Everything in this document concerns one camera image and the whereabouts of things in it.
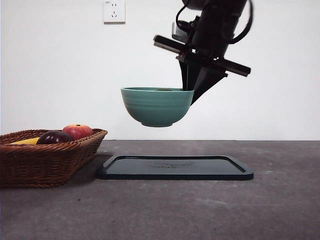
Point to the brown wicker basket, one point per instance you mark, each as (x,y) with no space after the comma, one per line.
(37,165)

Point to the white wall socket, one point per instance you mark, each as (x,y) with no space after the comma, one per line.
(114,12)

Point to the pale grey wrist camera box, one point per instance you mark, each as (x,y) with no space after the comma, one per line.
(178,31)

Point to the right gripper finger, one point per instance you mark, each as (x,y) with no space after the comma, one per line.
(186,75)
(207,80)

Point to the teal ceramic bowl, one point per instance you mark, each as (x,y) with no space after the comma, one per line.
(157,107)

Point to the yellow banana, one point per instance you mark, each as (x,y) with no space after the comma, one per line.
(27,141)

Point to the red apple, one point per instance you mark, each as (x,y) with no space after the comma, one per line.
(78,131)

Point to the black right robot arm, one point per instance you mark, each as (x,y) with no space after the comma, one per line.
(217,15)

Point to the dark green plastic tray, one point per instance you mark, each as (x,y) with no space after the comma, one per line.
(175,172)

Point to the green avocado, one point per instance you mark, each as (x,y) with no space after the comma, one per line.
(165,89)

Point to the dark purple plum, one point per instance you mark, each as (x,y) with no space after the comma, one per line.
(53,138)

